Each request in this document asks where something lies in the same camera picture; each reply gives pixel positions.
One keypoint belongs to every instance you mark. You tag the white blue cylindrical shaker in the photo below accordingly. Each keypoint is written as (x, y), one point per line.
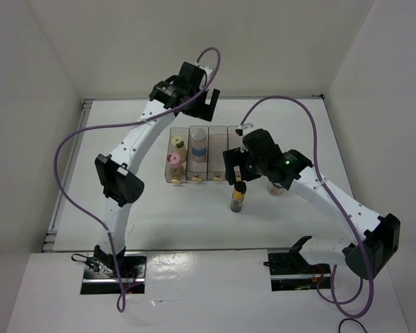
(198, 139)

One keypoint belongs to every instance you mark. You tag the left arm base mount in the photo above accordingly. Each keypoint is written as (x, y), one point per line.
(97, 280)

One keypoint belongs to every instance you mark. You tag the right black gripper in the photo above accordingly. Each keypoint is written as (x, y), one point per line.
(234, 157)

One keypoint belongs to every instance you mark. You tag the yellow cap spice bottle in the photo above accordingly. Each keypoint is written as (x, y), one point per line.
(178, 145)

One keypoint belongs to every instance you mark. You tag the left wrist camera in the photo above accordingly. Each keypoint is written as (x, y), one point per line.
(206, 75)

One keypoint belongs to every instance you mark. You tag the pink cap spice bottle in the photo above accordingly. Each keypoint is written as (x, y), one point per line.
(176, 167)

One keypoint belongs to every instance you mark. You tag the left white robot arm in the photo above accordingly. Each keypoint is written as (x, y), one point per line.
(117, 171)

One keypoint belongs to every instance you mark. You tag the black gold pepper grinder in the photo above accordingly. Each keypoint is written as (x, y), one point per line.
(238, 196)

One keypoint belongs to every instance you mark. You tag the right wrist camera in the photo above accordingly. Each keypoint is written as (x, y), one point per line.
(244, 129)

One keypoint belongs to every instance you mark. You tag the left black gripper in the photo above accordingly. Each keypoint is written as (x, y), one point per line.
(204, 111)

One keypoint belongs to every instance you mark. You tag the clear organizer bin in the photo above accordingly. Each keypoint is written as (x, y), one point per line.
(196, 171)
(217, 144)
(234, 141)
(173, 132)

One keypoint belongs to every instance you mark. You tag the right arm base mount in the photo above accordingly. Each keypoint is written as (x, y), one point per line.
(286, 276)

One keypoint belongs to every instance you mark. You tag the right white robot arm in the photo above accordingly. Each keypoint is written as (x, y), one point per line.
(371, 239)

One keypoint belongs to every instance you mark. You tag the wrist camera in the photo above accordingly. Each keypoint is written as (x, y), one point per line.
(206, 75)
(244, 129)

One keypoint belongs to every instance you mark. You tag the red label spice jar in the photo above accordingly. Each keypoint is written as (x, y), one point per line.
(275, 189)

